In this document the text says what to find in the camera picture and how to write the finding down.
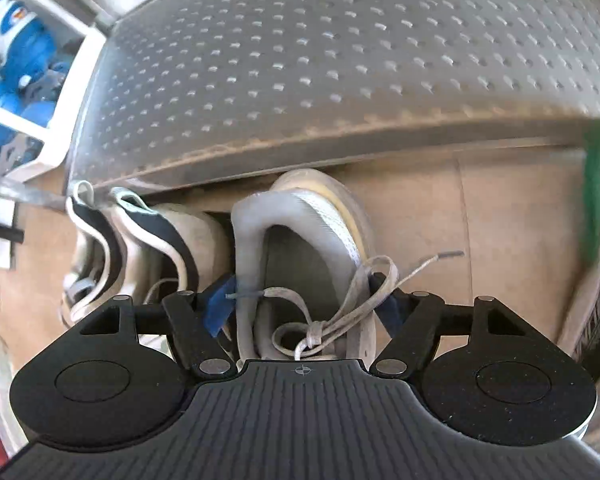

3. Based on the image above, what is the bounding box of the blue white bundle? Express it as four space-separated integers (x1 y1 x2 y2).
0 0 66 161

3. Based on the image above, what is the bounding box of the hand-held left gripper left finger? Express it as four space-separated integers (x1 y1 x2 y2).
79 271 238 381

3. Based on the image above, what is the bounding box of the metal perforated shoe rack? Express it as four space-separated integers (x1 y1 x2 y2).
67 0 600 201

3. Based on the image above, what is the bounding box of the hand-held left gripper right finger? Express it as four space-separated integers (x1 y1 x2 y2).
369 271 527 381

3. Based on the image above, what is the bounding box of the white shelf unit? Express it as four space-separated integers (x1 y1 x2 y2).
0 0 108 271

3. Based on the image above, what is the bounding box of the white navy sneaker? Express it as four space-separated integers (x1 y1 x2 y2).
60 180 113 333
109 187 233 356

